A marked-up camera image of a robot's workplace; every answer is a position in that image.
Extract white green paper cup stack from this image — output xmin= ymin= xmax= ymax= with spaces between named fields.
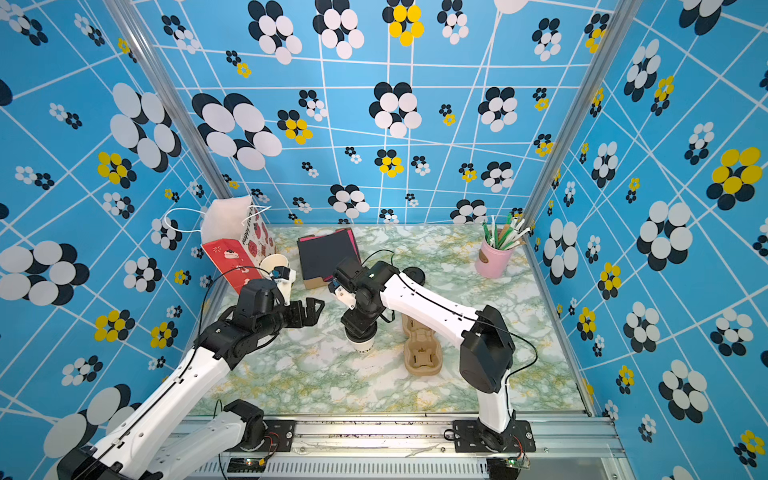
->
xmin=260 ymin=254 xmax=290 ymax=280

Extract brown pulp cup carrier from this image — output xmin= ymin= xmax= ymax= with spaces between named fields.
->
xmin=402 ymin=314 xmax=443 ymax=377

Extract black plastic cup lids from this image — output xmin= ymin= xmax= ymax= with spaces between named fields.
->
xmin=403 ymin=266 xmax=426 ymax=286

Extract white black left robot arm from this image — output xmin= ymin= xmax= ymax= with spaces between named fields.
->
xmin=56 ymin=279 xmax=325 ymax=479

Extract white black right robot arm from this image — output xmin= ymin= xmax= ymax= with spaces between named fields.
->
xmin=329 ymin=258 xmax=515 ymax=452

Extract red white paper gift bag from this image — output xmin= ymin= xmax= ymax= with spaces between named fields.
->
xmin=171 ymin=196 xmax=275 ymax=294

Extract pink cup straw holder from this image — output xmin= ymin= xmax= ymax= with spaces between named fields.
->
xmin=475 ymin=240 xmax=513 ymax=279

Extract green white wrapped straws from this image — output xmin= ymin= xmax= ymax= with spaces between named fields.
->
xmin=483 ymin=213 xmax=531 ymax=251

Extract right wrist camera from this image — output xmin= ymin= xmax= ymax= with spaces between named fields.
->
xmin=328 ymin=280 xmax=356 ymax=310

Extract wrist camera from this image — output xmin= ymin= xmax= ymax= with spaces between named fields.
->
xmin=328 ymin=280 xmax=356 ymax=310
xmin=271 ymin=266 xmax=296 ymax=306

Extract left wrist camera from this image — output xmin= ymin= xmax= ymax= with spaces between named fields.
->
xmin=271 ymin=266 xmax=296 ymax=306

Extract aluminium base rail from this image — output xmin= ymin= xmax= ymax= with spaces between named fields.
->
xmin=110 ymin=413 xmax=637 ymax=480

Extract left aluminium corner post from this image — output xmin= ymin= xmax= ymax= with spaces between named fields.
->
xmin=104 ymin=0 xmax=232 ymax=199

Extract aluminium corner post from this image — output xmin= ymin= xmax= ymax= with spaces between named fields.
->
xmin=521 ymin=0 xmax=643 ymax=223
xmin=104 ymin=0 xmax=232 ymax=199

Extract right aluminium corner post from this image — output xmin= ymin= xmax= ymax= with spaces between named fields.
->
xmin=521 ymin=0 xmax=643 ymax=223

